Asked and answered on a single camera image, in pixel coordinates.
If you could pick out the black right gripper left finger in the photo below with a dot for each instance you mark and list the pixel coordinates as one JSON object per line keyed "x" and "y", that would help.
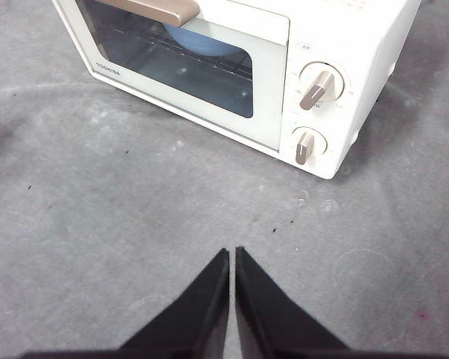
{"x": 194, "y": 321}

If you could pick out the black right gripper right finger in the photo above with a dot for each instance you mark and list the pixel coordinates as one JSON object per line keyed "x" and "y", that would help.
{"x": 269, "y": 321}

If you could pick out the blue ribbed bowl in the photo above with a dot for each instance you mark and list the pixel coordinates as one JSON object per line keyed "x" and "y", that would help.
{"x": 198, "y": 41}

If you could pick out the beige oven control knob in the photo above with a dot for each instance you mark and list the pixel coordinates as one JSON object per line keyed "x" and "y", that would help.
{"x": 320, "y": 88}
{"x": 307, "y": 146}

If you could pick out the white Toshiba toaster oven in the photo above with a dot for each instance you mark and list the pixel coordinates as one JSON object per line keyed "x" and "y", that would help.
{"x": 359, "y": 56}

